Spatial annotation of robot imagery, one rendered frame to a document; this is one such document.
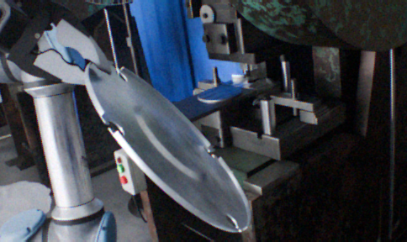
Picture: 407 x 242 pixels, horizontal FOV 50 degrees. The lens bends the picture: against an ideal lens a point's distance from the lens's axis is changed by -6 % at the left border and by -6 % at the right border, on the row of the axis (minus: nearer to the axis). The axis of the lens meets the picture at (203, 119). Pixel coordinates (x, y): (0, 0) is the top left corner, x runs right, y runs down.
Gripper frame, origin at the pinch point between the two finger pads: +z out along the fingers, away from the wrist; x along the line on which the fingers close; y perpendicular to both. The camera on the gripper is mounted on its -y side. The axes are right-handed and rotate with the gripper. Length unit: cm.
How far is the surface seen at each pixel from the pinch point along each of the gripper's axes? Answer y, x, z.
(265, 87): 57, -13, 50
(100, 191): 178, 80, 67
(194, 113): 50, 2, 34
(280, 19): 18.7, -23.0, 24.7
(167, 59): 300, 1, 93
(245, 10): 24.0, -21.3, 20.1
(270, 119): 42, -7, 48
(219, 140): 54, 5, 47
